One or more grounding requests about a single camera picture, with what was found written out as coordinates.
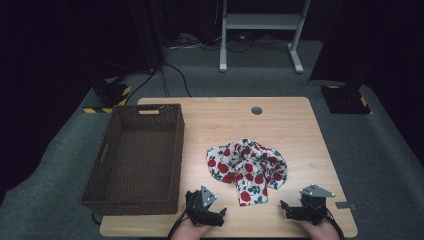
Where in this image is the person's left hand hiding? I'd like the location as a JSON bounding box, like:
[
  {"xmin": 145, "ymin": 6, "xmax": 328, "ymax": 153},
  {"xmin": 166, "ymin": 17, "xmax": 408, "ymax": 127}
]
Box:
[{"xmin": 169, "ymin": 218, "xmax": 213, "ymax": 240}]

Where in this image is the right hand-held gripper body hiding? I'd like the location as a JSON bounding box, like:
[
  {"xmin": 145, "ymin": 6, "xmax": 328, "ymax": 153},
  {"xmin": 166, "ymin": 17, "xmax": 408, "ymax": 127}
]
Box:
[{"xmin": 299, "ymin": 184, "xmax": 336, "ymax": 225}]

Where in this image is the person's right hand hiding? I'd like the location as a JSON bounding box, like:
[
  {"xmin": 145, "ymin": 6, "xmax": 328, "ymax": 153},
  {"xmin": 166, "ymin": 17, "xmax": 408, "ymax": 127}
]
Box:
[{"xmin": 299, "ymin": 220, "xmax": 342, "ymax": 240}]

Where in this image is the right hand-held gripper cable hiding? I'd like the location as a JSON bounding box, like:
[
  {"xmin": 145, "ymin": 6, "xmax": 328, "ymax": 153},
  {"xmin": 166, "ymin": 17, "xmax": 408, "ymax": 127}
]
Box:
[{"xmin": 324, "ymin": 206, "xmax": 346, "ymax": 240}]

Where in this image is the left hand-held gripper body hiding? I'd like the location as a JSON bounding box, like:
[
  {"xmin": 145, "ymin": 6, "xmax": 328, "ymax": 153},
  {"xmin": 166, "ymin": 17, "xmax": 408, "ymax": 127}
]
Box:
[{"xmin": 185, "ymin": 184, "xmax": 218, "ymax": 226}]

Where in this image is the left hand-held gripper cable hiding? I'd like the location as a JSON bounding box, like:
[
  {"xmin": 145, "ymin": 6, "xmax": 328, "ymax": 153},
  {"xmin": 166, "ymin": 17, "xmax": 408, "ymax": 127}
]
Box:
[{"xmin": 167, "ymin": 203, "xmax": 191, "ymax": 239}]

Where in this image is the black upright column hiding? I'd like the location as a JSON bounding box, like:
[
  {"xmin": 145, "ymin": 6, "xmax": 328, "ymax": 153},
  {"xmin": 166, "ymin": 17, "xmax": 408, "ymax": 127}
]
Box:
[{"xmin": 126, "ymin": 0, "xmax": 165, "ymax": 73}]

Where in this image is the white rose print shirt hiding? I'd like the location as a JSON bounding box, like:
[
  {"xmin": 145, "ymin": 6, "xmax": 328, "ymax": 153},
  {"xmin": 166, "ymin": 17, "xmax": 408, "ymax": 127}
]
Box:
[{"xmin": 206, "ymin": 138, "xmax": 288, "ymax": 207}]

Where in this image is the white metal stand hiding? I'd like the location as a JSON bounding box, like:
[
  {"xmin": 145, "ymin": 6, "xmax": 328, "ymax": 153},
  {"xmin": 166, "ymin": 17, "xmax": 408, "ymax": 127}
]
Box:
[{"xmin": 218, "ymin": 0, "xmax": 312, "ymax": 74}]

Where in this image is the brown woven basket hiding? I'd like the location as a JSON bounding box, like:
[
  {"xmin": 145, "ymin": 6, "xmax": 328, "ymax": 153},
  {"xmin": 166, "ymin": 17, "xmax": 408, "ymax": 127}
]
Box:
[{"xmin": 79, "ymin": 103, "xmax": 186, "ymax": 216}]

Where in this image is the long black floor cable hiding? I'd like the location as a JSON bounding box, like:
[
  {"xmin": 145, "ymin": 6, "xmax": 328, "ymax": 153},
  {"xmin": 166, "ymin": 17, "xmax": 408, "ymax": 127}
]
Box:
[{"xmin": 162, "ymin": 62, "xmax": 193, "ymax": 98}]

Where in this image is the bundle of floor cables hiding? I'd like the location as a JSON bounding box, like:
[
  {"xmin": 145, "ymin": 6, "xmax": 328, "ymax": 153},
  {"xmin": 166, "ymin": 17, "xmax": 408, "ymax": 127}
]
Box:
[{"xmin": 165, "ymin": 31, "xmax": 264, "ymax": 54}]

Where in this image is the black square base plate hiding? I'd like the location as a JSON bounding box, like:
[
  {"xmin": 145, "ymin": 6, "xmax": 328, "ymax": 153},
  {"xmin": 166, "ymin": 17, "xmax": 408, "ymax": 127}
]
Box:
[{"xmin": 320, "ymin": 84, "xmax": 374, "ymax": 115}]

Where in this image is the black base with yellow stripes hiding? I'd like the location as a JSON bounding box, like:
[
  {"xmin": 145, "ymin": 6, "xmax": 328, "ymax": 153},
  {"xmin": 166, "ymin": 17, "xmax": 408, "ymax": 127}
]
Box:
[{"xmin": 82, "ymin": 74, "xmax": 133, "ymax": 114}]

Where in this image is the hand-held gripper cable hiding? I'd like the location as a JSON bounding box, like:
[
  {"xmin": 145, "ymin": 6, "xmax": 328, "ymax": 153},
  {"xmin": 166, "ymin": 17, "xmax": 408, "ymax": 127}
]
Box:
[
  {"xmin": 167, "ymin": 203, "xmax": 191, "ymax": 239},
  {"xmin": 324, "ymin": 206, "xmax": 346, "ymax": 240}
]

